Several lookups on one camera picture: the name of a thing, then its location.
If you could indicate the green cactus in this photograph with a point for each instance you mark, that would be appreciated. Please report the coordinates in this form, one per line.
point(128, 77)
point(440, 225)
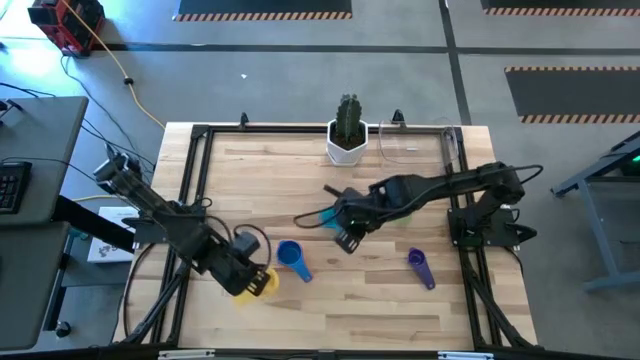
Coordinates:
point(348, 117)

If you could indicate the black hazard-striped floor mat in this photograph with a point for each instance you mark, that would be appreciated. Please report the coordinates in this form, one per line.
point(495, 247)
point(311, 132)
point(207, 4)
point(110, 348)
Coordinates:
point(260, 6)
point(560, 4)
point(575, 92)

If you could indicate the black caster wheel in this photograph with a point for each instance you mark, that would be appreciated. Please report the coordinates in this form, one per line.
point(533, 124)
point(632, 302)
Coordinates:
point(63, 329)

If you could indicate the white printed box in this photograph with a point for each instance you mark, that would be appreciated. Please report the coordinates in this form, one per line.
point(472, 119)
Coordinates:
point(107, 250)

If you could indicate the white bracket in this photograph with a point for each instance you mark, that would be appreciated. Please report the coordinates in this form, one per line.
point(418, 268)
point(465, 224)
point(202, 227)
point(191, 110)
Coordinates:
point(187, 355)
point(465, 356)

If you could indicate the grey desk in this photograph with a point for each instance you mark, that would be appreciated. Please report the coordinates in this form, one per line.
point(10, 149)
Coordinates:
point(40, 135)

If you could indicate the black support beam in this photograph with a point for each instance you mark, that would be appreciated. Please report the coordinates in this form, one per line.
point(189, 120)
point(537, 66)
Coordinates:
point(85, 222)

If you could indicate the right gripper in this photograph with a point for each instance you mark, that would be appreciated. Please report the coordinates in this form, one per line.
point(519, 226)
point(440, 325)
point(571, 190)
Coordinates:
point(357, 215)

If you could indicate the clear plastic basket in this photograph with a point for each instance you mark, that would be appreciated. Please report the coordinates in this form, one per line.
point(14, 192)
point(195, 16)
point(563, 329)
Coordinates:
point(415, 150)

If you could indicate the teal measuring cup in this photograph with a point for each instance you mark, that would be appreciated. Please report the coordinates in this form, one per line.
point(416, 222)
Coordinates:
point(329, 219)

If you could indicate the black aluminium table frame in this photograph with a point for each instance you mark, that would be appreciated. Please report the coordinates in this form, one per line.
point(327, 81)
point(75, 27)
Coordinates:
point(320, 129)

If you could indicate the white hexagonal plant pot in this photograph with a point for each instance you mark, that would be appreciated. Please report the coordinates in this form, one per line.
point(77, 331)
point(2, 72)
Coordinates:
point(345, 157)

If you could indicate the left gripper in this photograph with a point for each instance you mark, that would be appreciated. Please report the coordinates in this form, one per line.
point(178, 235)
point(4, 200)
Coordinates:
point(237, 272)

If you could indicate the black keyboard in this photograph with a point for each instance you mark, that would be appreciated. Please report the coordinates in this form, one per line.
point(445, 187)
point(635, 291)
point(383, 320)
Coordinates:
point(12, 187)

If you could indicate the grey-blue table stand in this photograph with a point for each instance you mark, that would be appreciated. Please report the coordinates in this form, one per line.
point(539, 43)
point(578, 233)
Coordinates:
point(600, 240)

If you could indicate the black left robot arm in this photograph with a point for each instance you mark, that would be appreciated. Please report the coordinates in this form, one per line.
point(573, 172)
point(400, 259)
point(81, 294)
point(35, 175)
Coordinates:
point(150, 200)

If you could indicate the red tool cart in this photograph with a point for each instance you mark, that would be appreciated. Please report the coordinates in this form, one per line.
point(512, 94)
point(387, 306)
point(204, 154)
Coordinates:
point(70, 25)

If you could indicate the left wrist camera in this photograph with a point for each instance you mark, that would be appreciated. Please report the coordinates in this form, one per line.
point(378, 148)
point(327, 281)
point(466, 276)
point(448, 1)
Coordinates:
point(246, 244)

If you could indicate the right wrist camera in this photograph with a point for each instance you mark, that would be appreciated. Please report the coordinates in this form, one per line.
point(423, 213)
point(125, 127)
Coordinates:
point(352, 210)

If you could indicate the black frame clamp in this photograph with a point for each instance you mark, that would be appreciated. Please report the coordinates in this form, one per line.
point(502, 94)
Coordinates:
point(398, 117)
point(244, 120)

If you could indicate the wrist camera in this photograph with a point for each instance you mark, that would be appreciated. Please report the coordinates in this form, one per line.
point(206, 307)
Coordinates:
point(246, 244)
point(352, 210)

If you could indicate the yellow measuring cup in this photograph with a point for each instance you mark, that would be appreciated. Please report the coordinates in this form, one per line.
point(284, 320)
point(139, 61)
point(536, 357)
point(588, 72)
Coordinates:
point(247, 300)

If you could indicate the purple measuring cup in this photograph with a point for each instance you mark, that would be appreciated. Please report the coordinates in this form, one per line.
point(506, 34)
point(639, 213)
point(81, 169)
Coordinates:
point(416, 257)

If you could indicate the blue measuring cup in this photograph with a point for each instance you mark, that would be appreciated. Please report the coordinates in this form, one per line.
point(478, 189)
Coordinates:
point(289, 252)

